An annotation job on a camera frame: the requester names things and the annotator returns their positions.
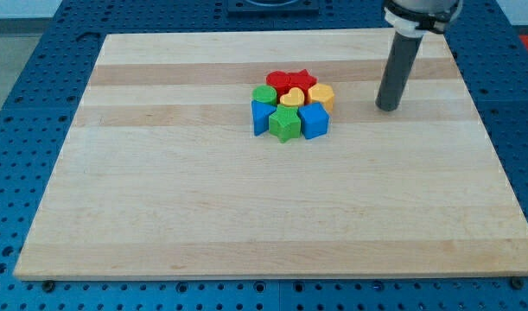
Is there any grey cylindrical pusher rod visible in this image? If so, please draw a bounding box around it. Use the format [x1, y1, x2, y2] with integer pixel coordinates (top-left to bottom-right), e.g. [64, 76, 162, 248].
[375, 32, 423, 111]

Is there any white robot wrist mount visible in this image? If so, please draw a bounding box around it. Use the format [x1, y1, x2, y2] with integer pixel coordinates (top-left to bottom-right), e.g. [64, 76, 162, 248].
[382, 0, 463, 38]

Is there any blue triangular block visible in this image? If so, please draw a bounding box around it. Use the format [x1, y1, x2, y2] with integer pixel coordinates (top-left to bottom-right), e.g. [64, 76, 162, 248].
[251, 100, 277, 136]

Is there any yellow heart block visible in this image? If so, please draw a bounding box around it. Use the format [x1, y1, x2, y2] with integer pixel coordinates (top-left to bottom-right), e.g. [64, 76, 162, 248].
[280, 87, 305, 107]

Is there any green star block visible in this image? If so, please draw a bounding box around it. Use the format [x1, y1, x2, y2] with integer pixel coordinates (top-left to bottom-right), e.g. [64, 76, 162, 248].
[269, 105, 302, 143]

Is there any blue cube block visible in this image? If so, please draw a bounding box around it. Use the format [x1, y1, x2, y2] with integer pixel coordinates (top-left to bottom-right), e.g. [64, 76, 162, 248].
[298, 102, 329, 139]

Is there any red star block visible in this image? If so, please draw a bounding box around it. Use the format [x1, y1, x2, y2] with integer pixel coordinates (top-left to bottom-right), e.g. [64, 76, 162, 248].
[287, 69, 318, 98]

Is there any green cylinder block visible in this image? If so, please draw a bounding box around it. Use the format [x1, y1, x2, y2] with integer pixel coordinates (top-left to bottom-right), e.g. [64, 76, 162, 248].
[251, 85, 277, 106]

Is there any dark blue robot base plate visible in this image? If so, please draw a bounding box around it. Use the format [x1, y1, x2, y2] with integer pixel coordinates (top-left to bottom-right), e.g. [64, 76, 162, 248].
[225, 0, 320, 16]

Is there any red cylinder block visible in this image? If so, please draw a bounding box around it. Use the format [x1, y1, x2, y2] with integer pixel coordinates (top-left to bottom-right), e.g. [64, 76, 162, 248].
[266, 71, 290, 98]

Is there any light wooden board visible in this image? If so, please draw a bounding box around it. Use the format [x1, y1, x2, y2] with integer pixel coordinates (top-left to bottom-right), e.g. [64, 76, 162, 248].
[14, 29, 528, 281]

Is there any yellow hexagon block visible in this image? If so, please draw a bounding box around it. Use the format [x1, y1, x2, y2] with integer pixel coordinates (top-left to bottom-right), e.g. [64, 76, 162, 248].
[306, 83, 335, 113]

